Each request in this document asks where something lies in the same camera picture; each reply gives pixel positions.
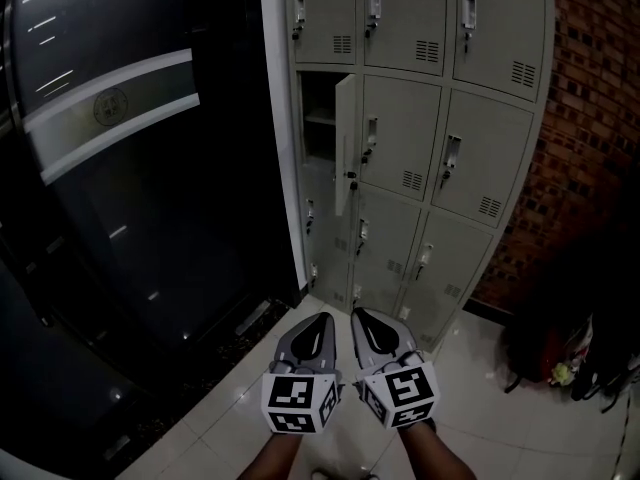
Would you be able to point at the person's shoe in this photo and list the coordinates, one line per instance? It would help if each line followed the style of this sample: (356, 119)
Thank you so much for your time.
(322, 475)
(371, 477)

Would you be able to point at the dark glass door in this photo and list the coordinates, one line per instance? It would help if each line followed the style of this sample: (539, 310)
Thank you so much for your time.
(150, 193)

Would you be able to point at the red bag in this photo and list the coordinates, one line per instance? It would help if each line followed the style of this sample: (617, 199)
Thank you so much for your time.
(535, 353)

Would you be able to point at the yellow plush toy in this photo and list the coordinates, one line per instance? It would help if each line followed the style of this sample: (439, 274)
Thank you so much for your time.
(560, 373)

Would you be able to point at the person's right forearm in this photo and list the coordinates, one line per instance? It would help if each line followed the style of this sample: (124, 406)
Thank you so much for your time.
(435, 455)

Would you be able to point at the grey metal locker cabinet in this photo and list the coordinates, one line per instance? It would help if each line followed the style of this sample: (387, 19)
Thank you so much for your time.
(480, 143)

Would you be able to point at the metal floor door plate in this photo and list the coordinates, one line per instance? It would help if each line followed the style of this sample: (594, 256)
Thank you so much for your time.
(116, 448)
(252, 317)

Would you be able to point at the grey locker door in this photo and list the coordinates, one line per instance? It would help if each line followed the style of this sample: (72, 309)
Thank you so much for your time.
(345, 143)

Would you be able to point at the black clothes rack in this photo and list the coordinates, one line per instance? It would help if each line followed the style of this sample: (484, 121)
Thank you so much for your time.
(612, 393)

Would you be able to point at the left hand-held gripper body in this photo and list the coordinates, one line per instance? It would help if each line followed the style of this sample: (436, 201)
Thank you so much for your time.
(290, 398)

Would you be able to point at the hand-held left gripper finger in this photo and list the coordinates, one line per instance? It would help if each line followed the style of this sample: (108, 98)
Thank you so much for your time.
(327, 355)
(282, 348)

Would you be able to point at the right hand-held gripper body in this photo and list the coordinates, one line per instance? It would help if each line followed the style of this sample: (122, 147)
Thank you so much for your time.
(407, 388)

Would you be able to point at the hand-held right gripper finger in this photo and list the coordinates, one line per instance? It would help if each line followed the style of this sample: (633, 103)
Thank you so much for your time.
(404, 342)
(361, 350)

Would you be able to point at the person's left forearm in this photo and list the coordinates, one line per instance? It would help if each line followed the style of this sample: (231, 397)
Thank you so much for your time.
(275, 460)

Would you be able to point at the white printed tote bag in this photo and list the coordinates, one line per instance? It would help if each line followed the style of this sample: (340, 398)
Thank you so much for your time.
(580, 348)

